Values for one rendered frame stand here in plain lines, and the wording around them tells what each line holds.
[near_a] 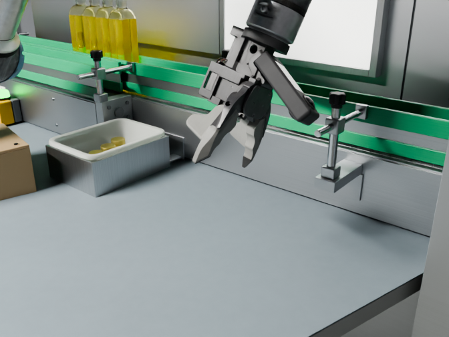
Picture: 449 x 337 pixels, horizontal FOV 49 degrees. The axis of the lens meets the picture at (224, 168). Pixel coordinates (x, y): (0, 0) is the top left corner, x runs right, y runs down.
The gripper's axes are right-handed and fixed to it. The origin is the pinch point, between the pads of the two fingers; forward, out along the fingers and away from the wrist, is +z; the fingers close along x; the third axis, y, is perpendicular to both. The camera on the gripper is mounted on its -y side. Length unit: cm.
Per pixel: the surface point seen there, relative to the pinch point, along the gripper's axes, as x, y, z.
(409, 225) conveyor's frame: -31.0, -23.4, -1.0
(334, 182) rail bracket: -18.8, -10.7, -3.3
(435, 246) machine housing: -12.2, -29.8, -2.5
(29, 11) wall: -171, 286, 4
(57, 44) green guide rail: -47, 99, 1
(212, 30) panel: -45, 43, -21
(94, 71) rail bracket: -23, 55, 0
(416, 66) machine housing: -42, -9, -29
